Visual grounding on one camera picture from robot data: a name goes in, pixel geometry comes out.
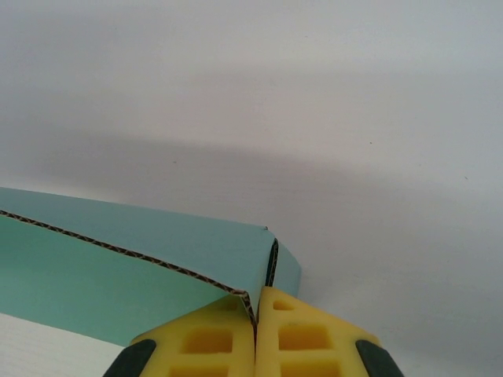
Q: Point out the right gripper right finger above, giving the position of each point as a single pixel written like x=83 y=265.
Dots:
x=306 y=337

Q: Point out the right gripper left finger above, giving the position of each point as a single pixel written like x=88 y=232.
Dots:
x=208 y=341

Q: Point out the green cardboard box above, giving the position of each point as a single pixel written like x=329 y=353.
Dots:
x=78 y=275

